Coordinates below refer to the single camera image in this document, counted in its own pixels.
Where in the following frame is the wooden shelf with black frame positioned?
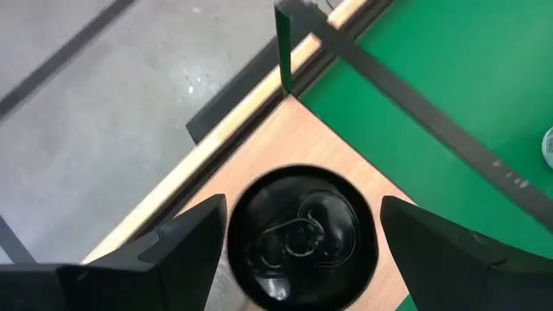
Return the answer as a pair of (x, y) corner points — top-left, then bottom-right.
(179, 0), (553, 311)

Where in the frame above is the white can yellow print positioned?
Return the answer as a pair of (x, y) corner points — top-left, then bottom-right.
(541, 126), (553, 169)
(226, 163), (380, 311)

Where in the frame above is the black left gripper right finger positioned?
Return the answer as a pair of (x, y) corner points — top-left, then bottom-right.
(379, 195), (553, 311)

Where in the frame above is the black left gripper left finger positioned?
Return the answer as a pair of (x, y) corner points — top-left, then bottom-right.
(55, 193), (229, 311)

